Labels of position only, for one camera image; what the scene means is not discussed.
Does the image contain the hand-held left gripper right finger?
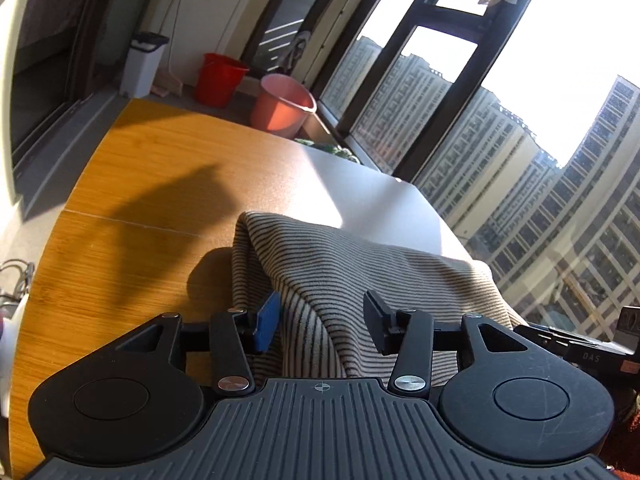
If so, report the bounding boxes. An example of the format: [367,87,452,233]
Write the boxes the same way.
[363,289,533,395]

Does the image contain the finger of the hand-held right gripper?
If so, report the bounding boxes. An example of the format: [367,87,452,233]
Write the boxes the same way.
[514,324,571,353]

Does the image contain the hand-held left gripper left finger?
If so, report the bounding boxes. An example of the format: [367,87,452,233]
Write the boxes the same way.
[114,291,283,395]

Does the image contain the beige striped knit garment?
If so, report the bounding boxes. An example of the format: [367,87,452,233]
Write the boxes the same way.
[231,211,530,381]

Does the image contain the apartment buildings outside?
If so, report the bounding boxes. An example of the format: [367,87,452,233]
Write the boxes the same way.
[320,35,640,341]

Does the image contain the green plant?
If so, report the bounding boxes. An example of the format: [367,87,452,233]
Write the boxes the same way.
[310,142,362,165]

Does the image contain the beige planter box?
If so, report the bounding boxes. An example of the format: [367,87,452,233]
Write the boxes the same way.
[295,115,346,150]

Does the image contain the pink plastic bucket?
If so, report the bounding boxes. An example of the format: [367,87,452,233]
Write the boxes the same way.
[250,73,317,140]

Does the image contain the red plastic bucket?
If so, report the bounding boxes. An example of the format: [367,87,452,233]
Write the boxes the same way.
[194,52,250,108]

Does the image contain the hanging grey cloth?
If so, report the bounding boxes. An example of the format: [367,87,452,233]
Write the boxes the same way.
[285,30,313,72]

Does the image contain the white bin with black lid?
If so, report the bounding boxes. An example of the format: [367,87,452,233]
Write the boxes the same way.
[120,31,169,98]

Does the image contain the dark framed glass door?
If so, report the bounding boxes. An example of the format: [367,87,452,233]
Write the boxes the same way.
[241,0,338,78]

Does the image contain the metal wire loop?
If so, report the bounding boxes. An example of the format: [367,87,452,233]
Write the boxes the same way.
[0,259,36,306]

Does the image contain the broom with long handle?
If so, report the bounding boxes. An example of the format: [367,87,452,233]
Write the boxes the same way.
[151,0,190,97]

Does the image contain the black window frame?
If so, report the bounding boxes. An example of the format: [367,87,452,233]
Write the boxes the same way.
[320,0,553,183]

